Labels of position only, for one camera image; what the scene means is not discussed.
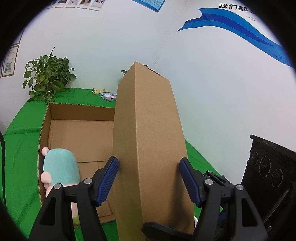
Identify brown cardboard box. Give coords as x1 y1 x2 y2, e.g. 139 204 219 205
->
112 62 194 240

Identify green table cloth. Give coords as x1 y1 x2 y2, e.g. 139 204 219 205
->
4 88 219 240

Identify pastel plush toy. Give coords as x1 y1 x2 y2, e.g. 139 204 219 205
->
40 146 81 227

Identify large open cardboard box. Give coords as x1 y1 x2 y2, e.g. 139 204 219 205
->
39 103 115 180

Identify small colourful packet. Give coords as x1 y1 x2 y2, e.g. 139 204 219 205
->
100 92 117 101

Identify green potted plant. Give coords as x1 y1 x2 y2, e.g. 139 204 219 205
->
22 53 77 103

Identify framed certificates on wall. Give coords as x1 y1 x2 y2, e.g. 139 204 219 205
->
0 27 25 78

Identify blue wall poster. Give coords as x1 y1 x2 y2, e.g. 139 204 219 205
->
133 0 165 13

